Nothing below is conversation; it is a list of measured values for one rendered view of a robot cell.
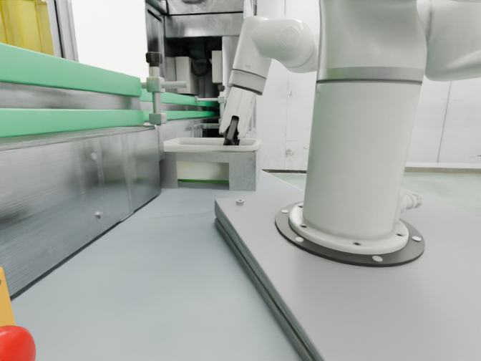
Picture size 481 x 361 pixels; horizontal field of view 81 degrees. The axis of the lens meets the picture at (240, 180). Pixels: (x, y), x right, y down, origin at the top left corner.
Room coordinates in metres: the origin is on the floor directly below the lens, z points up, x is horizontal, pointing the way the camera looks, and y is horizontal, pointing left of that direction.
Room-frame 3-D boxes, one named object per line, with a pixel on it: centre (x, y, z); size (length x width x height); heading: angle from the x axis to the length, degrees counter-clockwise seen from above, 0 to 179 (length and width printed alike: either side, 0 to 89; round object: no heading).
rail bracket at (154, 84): (0.55, 0.18, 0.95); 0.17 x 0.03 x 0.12; 83
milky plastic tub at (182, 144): (0.65, 0.07, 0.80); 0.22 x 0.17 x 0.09; 83
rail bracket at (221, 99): (1.18, 0.10, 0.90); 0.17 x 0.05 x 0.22; 83
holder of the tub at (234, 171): (0.65, 0.09, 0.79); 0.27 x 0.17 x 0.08; 83
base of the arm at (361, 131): (0.30, -0.13, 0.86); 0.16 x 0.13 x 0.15; 111
